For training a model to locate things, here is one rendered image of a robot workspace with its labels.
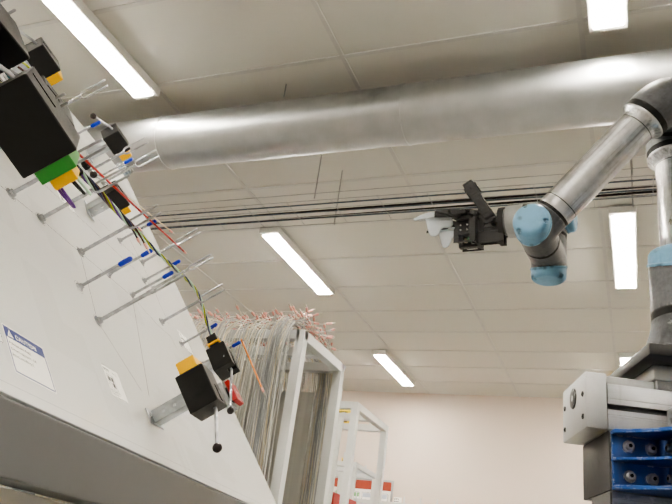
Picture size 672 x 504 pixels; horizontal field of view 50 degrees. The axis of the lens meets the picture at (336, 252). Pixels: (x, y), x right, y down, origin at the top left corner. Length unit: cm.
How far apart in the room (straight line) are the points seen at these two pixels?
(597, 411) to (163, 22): 329
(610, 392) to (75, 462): 80
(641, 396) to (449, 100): 262
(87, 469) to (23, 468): 11
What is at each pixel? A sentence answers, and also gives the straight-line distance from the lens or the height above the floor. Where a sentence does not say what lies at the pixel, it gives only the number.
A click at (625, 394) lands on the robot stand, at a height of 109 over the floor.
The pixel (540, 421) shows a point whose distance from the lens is 963.
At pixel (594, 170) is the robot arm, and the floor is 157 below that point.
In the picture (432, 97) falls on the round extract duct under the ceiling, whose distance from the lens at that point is 371.
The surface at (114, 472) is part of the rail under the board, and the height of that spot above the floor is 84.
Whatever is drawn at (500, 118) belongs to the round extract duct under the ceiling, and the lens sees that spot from 364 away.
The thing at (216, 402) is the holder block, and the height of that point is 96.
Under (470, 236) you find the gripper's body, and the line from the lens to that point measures 167.
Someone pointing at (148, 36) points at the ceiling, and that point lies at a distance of 417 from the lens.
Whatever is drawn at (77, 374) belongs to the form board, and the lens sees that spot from 90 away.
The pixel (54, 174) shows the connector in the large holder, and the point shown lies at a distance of 82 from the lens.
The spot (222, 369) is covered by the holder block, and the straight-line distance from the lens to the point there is 141.
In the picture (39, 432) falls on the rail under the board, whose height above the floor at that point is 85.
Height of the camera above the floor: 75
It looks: 25 degrees up
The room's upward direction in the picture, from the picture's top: 8 degrees clockwise
